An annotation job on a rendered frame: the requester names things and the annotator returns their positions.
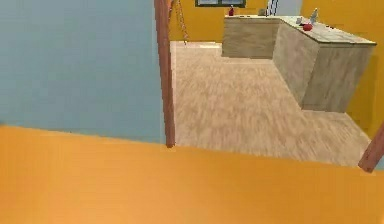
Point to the brown wooden ladder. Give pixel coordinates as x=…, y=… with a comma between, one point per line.
x=181, y=20

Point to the small red bottle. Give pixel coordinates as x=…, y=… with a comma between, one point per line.
x=231, y=11

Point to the dark framed window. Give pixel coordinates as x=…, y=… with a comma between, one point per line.
x=220, y=3

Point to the beige wooden kitchen counter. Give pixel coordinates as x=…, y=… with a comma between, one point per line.
x=300, y=63

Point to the red apple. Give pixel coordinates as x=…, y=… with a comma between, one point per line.
x=307, y=27

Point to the pale grey spray bottle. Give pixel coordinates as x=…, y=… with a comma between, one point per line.
x=313, y=16

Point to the brown wooden door frame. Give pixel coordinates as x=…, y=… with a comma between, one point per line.
x=165, y=73

